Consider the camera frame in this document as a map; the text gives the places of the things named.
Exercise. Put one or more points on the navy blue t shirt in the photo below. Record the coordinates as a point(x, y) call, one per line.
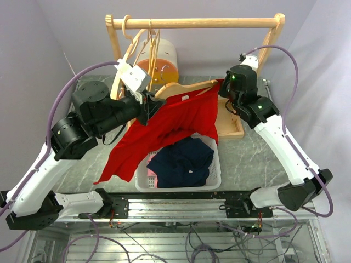
point(182, 164)

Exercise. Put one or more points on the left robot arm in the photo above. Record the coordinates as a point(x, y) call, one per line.
point(95, 114)

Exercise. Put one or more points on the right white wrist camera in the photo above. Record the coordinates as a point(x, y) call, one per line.
point(249, 62)

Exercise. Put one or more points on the white plastic basket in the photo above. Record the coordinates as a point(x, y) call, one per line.
point(212, 182)

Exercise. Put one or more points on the wooden hanger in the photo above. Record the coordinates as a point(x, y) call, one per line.
point(134, 41)
point(173, 89)
point(154, 44)

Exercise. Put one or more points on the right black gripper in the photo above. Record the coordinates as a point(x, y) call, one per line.
point(222, 90)

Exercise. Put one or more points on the red t shirt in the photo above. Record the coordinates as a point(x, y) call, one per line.
point(176, 120)

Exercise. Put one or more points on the wooden clothes rack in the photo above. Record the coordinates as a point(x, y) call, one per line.
point(228, 127)

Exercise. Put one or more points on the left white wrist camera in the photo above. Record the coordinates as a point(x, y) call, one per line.
point(134, 78)

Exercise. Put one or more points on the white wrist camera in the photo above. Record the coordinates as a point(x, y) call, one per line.
point(134, 78)
point(249, 62)

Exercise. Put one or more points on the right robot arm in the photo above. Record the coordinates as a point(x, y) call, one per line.
point(305, 179)

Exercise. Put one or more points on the aluminium mounting rail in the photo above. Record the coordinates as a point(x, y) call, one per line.
point(157, 210)

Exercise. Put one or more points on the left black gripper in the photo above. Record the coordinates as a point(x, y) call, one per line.
point(145, 110)

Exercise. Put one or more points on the pink t shirt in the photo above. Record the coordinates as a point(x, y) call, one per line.
point(152, 179)

